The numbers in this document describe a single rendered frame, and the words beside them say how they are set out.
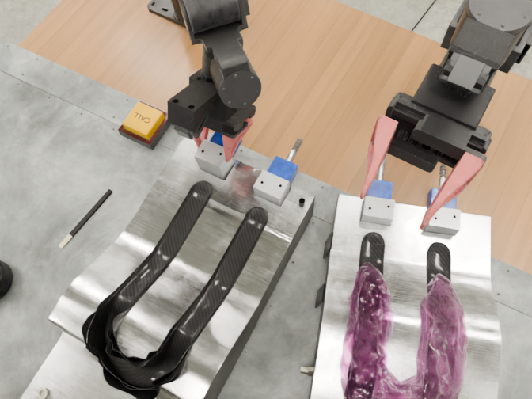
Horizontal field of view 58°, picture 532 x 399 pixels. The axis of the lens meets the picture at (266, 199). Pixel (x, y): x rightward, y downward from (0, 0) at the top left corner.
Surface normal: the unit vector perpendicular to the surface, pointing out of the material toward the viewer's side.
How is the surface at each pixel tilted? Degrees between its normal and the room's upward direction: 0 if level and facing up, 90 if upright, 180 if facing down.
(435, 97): 1
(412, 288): 28
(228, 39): 20
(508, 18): 1
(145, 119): 0
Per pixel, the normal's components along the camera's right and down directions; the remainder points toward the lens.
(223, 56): -0.15, -0.66
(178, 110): -0.44, 0.57
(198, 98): 0.12, -0.72
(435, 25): -0.05, -0.39
